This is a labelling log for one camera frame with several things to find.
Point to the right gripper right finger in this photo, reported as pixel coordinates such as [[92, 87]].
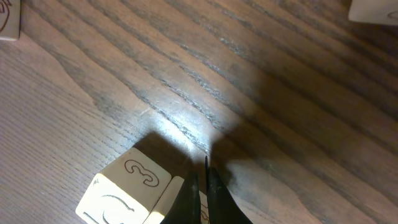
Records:
[[222, 208]]

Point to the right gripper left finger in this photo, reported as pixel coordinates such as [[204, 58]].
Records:
[[186, 209]]

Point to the yellow O block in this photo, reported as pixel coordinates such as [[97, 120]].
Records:
[[167, 199]]

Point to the yellow C block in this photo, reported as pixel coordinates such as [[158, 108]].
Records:
[[125, 191]]

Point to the yellow K block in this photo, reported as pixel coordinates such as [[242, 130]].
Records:
[[382, 12]]

